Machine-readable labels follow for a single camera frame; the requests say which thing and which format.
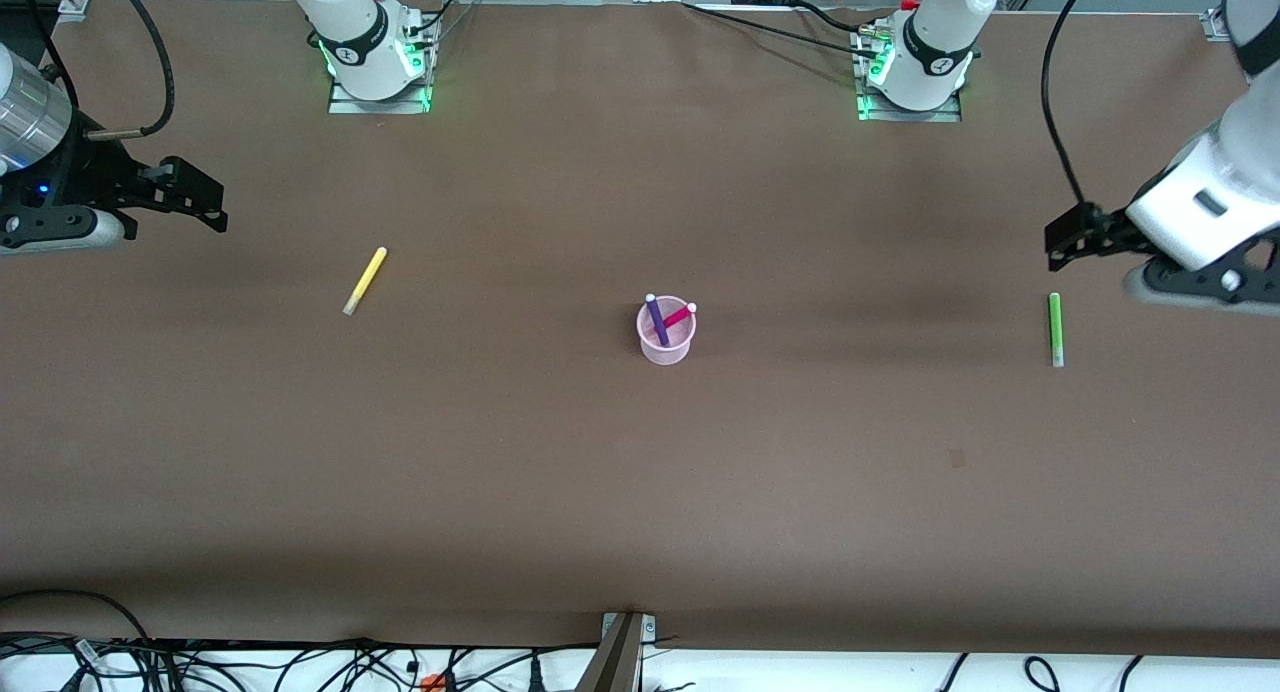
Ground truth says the pink plastic pen holder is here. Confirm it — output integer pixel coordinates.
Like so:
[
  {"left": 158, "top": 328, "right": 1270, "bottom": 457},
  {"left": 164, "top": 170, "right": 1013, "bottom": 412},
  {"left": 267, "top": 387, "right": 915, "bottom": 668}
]
[{"left": 636, "top": 294, "right": 699, "bottom": 366}]

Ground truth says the yellow highlighter pen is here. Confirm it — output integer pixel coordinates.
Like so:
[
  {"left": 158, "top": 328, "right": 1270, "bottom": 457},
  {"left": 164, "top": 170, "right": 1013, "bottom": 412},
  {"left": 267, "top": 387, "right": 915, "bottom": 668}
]
[{"left": 342, "top": 246, "right": 389, "bottom": 317}]

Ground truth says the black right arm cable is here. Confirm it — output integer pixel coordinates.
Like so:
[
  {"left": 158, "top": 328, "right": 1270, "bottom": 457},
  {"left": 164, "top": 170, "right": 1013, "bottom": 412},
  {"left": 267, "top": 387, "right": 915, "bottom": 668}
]
[{"left": 25, "top": 0, "right": 177, "bottom": 139}]

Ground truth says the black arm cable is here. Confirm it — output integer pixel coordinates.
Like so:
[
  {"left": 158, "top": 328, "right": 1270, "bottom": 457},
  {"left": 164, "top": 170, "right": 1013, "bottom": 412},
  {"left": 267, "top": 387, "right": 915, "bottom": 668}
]
[
  {"left": 25, "top": 0, "right": 177, "bottom": 139},
  {"left": 1040, "top": 0, "right": 1101, "bottom": 211}
]

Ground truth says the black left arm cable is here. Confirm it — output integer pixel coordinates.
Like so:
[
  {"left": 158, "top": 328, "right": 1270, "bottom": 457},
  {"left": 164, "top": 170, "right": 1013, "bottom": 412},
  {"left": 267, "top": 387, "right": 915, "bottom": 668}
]
[{"left": 1040, "top": 0, "right": 1101, "bottom": 211}]

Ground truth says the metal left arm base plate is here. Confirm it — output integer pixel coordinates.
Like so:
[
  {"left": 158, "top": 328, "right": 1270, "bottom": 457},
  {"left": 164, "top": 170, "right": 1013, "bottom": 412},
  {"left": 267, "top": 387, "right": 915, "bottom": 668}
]
[{"left": 852, "top": 24, "right": 965, "bottom": 123}]

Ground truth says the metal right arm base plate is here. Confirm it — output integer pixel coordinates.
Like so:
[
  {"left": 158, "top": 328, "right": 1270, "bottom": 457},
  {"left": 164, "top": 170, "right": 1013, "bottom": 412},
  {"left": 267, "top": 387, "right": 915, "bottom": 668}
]
[{"left": 328, "top": 0, "right": 437, "bottom": 115}]

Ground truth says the short black table cable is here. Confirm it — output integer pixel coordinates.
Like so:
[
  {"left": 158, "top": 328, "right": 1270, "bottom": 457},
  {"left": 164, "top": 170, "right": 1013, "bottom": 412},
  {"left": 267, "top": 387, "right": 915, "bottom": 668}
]
[{"left": 795, "top": 0, "right": 881, "bottom": 35}]

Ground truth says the long black table cable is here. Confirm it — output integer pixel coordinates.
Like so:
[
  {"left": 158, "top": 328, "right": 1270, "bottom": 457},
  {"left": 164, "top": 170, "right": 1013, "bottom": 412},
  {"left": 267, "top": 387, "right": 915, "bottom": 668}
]
[{"left": 680, "top": 0, "right": 881, "bottom": 61}]

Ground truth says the black looped cable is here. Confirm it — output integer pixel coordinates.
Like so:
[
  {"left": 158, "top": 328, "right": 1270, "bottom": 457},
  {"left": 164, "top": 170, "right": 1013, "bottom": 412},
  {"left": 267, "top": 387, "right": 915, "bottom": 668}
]
[{"left": 0, "top": 589, "right": 153, "bottom": 645}]

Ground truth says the grey metal edge bracket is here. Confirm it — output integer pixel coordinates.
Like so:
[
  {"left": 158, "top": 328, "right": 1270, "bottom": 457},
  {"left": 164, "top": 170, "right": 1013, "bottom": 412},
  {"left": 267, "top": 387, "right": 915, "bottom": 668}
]
[{"left": 575, "top": 610, "right": 658, "bottom": 692}]

